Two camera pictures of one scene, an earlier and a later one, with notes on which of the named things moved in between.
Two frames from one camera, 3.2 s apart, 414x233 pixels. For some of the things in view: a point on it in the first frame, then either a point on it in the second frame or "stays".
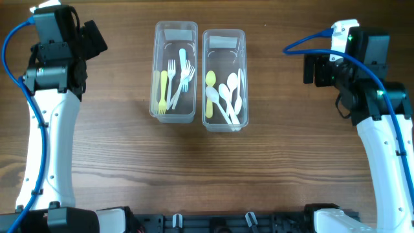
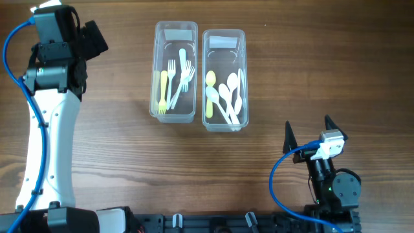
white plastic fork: [171, 72] stays
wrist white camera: [341, 32] to [332, 144]
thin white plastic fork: [188, 79] stays
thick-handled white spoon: [239, 104] stays
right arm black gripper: [321, 63] to [290, 141]
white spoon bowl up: [231, 83] stays
